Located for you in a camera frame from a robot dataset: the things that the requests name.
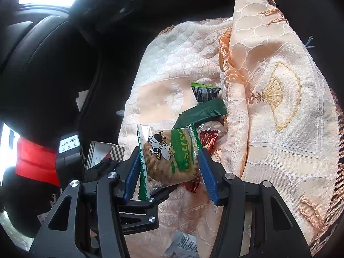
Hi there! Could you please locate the red bag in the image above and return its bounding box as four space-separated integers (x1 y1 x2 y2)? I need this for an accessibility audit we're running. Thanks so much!
15 137 61 187

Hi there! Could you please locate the peach quilted seat cover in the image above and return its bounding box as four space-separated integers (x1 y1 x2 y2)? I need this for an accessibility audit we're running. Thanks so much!
118 18 233 257

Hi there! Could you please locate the white paper in pocket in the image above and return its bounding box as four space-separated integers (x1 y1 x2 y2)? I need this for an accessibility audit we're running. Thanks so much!
76 90 89 112

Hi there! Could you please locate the dark green snack packet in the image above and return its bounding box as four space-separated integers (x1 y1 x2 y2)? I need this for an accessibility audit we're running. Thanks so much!
173 98 227 129

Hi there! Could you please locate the black car seat back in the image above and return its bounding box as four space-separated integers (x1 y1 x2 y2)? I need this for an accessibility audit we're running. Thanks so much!
0 0 167 146

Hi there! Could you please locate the striped white tray box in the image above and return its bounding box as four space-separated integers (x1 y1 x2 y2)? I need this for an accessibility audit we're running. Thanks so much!
85 141 124 170

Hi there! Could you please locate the green cow biscuit packet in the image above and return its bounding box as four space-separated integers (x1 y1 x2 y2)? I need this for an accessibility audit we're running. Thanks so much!
137 124 202 200

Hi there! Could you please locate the red green-apple snack bar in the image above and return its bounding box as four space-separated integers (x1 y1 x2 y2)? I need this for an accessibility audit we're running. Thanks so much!
182 130 219 193

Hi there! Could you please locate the black green small packet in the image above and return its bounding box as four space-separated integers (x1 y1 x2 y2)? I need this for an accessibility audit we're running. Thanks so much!
191 83 221 104

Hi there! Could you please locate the peach embroidered cushion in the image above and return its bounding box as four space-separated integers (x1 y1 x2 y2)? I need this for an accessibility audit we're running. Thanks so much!
219 0 343 256

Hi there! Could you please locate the white printed packet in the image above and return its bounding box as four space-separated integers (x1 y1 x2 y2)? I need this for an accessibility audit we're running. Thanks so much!
164 231 199 258

